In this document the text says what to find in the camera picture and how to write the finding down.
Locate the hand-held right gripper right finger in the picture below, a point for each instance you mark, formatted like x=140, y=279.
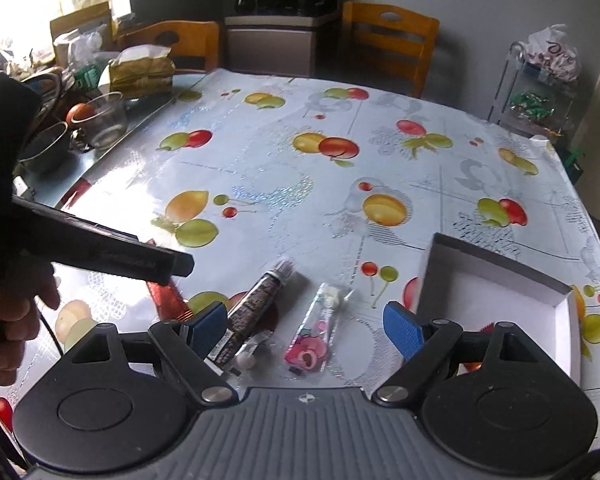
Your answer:
x=402, y=332

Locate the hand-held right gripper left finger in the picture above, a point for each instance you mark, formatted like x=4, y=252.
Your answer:
x=211, y=332

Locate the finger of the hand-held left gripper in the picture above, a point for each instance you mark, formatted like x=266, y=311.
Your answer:
x=182, y=264

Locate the red snack packet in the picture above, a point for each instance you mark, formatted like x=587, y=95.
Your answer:
x=166, y=300

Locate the small white candy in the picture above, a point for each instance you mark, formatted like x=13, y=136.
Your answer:
x=244, y=359

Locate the dark brown snack bar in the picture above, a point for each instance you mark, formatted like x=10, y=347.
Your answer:
x=252, y=305

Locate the pink candy packet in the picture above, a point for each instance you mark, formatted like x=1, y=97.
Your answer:
x=315, y=335

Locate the white cardboard box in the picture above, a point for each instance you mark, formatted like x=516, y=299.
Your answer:
x=495, y=300

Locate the person's left hand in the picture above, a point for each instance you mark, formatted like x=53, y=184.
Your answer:
x=15, y=340

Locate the dark metal bowl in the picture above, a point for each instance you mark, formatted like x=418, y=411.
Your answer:
x=45, y=152

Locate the orange fruit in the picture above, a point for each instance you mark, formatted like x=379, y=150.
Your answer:
x=77, y=112

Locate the clear glass cup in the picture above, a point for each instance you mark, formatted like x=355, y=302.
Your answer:
x=105, y=122

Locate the green plastic basket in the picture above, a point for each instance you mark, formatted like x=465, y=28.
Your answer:
x=86, y=77

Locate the fruit print tablecloth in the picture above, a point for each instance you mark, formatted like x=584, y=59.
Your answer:
x=290, y=170

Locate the brown cardboard box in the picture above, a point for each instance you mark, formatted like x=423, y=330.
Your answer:
x=80, y=35

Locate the yellow tissue pack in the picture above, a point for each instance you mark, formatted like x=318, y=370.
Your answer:
x=142, y=72

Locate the wooden chair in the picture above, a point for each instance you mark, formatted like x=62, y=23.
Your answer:
x=390, y=40
x=190, y=42

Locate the grey cabinet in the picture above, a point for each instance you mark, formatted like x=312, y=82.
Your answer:
x=275, y=45

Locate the green wrapped candies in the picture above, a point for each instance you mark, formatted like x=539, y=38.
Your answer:
x=530, y=105

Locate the white printed plastic bag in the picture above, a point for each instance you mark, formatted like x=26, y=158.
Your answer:
x=552, y=55

